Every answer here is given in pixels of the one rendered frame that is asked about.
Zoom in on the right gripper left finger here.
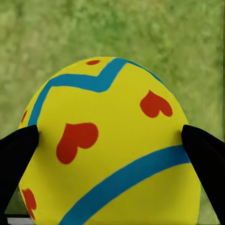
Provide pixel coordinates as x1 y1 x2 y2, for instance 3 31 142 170
0 125 39 220

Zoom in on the easter egg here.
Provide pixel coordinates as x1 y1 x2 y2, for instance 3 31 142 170
19 57 201 225

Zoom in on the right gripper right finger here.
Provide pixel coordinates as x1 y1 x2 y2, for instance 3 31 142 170
181 125 225 225

